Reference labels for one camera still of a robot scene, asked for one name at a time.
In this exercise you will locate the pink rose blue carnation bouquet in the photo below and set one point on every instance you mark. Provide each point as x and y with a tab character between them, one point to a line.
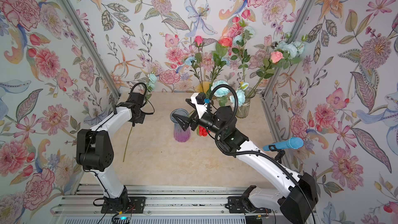
207	66

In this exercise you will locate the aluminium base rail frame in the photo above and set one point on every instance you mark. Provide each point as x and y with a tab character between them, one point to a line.
163	205

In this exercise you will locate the pink and blue rose bouquet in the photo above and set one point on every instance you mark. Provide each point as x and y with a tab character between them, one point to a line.
263	63

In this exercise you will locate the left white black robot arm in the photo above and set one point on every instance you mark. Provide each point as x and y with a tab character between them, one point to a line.
95	152

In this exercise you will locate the right aluminium corner post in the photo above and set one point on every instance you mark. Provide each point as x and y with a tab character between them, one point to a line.
295	31

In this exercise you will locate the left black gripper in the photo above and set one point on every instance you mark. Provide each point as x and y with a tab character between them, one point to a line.
141	119

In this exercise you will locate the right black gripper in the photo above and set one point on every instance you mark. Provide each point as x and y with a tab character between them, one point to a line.
199	122

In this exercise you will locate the blue purple glass vase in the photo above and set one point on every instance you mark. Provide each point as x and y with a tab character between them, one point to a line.
180	135

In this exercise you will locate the light blue rose stem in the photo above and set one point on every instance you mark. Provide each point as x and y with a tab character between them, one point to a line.
221	92

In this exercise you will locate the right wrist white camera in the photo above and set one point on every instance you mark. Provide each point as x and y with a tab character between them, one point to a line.
201	105

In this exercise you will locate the red rose stem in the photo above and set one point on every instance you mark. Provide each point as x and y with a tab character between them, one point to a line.
201	131

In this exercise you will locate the yellow ruffled glass vase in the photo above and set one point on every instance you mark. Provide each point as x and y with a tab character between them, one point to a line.
202	87

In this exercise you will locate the clear ribbed glass vase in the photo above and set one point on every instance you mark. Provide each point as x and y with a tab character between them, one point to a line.
243	110

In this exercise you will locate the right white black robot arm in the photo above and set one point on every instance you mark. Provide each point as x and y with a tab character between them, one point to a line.
295	195

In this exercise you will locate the aluminium corner post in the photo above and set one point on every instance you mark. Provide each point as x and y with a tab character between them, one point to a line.
295	31
71	13

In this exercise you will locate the left aluminium corner post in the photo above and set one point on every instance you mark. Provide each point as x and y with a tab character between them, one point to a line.
71	13

